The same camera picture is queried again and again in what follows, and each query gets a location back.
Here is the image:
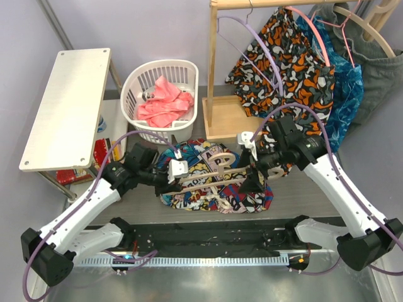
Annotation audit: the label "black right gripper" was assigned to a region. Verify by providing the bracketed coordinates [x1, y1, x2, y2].
[236, 142, 287, 193]

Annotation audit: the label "comic print shorts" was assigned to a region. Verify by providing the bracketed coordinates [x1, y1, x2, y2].
[161, 138, 274, 214]

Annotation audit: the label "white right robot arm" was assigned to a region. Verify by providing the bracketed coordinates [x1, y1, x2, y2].
[237, 116, 402, 271]

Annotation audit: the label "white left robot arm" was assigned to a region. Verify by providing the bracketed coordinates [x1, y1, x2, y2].
[21, 143, 188, 287]

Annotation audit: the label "orange camouflage shorts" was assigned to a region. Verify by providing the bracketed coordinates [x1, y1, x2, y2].
[224, 7, 336, 177]

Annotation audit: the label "blue patterned shorts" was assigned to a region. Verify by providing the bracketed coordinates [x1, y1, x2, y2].
[312, 16, 364, 153]

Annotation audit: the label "purple plastic hanger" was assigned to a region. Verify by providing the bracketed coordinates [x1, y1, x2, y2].
[216, 7, 285, 95]

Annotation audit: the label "grey shorts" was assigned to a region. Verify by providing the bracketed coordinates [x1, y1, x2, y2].
[326, 19, 402, 130]

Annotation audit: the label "large wooden hanger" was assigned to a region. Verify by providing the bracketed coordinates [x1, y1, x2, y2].
[333, 0, 400, 58]

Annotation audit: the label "pink cloth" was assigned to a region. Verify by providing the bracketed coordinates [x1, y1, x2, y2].
[137, 75, 195, 128]

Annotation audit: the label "wooden clothes rack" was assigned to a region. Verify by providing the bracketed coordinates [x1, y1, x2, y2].
[201, 0, 394, 145]

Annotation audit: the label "white laundry basket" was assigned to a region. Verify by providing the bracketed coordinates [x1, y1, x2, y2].
[120, 59, 199, 143]

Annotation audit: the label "white shelf table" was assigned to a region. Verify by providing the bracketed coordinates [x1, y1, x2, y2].
[19, 48, 128, 201]

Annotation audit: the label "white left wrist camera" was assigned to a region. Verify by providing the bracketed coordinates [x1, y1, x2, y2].
[167, 150, 188, 184]

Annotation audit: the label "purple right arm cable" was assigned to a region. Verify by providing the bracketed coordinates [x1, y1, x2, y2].
[250, 102, 403, 277]

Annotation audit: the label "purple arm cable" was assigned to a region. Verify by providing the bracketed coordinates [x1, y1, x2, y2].
[23, 130, 183, 301]
[250, 102, 403, 277]

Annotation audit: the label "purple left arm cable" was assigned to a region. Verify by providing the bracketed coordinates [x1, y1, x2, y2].
[23, 130, 183, 301]

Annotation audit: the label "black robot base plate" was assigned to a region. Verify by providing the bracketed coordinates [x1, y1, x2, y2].
[108, 220, 319, 258]

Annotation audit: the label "white slotted cable duct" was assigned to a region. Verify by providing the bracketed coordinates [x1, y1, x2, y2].
[77, 254, 289, 268]

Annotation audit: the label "pink wire hanger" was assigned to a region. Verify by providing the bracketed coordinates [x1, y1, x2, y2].
[285, 5, 356, 69]

